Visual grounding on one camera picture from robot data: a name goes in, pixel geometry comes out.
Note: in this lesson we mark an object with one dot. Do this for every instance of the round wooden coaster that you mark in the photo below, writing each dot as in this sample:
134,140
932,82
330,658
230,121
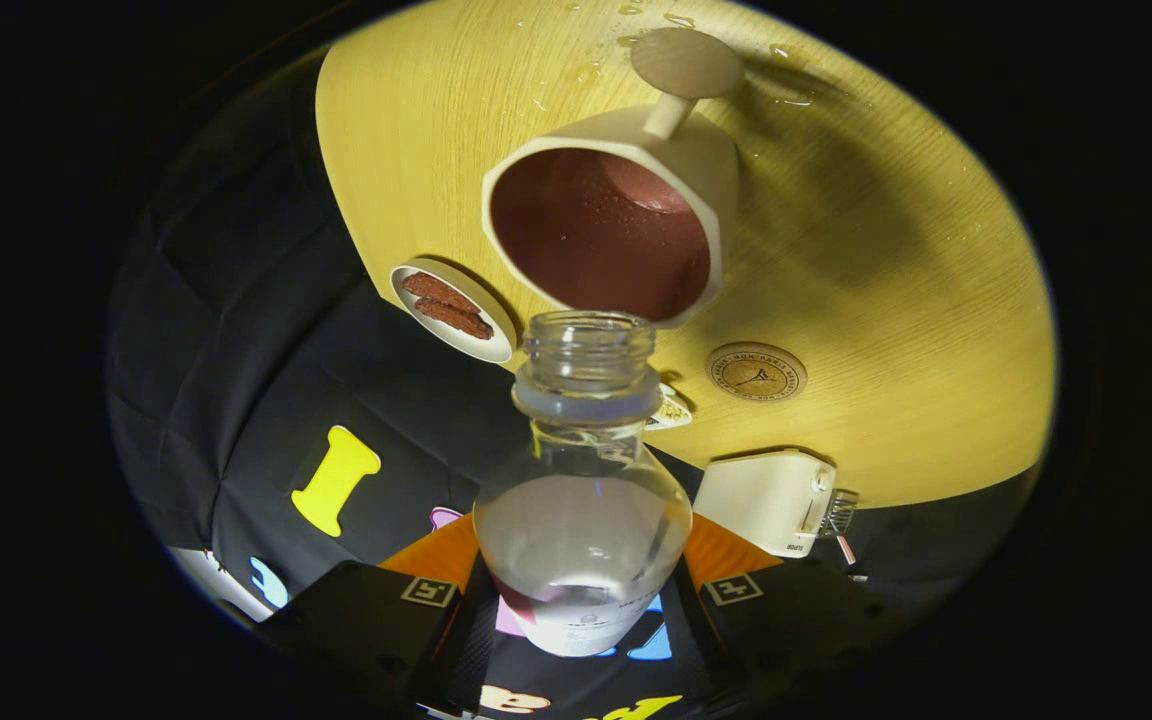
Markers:
756,372

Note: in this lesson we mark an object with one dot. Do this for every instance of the cream cup with pink inside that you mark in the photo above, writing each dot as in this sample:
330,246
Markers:
706,170

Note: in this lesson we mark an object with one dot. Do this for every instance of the white round plate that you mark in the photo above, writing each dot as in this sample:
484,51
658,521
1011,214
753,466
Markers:
496,340

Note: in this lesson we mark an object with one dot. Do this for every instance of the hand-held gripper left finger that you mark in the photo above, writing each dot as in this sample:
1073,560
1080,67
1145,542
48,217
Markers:
366,620

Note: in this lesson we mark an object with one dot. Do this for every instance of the clear plastic juice bottle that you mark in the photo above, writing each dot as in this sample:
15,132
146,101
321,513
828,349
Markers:
581,540

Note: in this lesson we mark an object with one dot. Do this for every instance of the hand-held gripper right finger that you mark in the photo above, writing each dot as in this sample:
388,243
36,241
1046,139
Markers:
796,620

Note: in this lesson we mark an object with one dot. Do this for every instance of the white divided dish of beans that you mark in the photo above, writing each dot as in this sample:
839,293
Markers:
674,412

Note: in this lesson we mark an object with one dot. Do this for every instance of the wooden table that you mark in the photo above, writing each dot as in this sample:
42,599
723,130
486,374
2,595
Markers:
886,300

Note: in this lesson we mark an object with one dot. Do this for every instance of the white toaster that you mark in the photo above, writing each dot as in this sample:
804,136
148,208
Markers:
756,500

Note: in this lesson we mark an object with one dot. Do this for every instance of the pink stick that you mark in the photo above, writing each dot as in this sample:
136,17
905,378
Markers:
846,550

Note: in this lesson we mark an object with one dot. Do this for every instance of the red meat piece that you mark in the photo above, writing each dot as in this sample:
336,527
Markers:
456,320
439,292

